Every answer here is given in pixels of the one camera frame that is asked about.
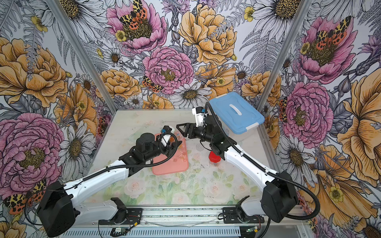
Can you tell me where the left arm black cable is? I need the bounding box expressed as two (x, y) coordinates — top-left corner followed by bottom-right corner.
(23, 132), (179, 227)

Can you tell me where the lollipop candies pile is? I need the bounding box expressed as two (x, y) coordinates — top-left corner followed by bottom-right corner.
(173, 132), (188, 162)

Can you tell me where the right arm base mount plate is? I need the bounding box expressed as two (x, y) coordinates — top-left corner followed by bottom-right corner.
(217, 195), (265, 225)

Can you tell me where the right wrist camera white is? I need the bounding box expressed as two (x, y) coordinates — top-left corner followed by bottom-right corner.
(192, 107), (206, 127)

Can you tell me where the aluminium corner post right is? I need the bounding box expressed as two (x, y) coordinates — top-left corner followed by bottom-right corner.
(255, 0), (313, 112)

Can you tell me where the aluminium corner post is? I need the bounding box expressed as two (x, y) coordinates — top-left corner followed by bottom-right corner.
(47, 1), (118, 115)
(255, 0), (313, 112)

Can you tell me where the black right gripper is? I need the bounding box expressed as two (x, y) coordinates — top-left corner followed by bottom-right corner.
(177, 122), (214, 143)

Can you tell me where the red lid candy jar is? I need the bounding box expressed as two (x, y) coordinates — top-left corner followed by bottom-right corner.
(208, 151), (221, 164)

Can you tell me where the aluminium corner post left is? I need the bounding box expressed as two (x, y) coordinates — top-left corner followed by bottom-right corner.
(47, 1), (118, 115)

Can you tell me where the blue lid storage box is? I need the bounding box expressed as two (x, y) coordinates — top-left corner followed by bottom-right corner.
(209, 92), (265, 135)

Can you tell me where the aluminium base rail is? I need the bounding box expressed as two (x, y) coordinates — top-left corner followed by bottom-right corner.
(60, 205), (313, 238)

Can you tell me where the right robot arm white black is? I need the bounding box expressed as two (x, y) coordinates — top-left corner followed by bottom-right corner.
(176, 116), (298, 223)

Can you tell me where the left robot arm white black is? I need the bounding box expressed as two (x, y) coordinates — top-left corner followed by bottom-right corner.
(37, 132), (182, 238)

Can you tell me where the pink plastic tray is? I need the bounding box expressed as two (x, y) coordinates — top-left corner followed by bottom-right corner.
(151, 133), (190, 176)

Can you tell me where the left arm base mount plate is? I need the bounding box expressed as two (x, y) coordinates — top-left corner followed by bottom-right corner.
(99, 197), (143, 226)

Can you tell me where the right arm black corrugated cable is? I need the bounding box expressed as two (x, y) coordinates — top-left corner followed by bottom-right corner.
(204, 102), (321, 221)

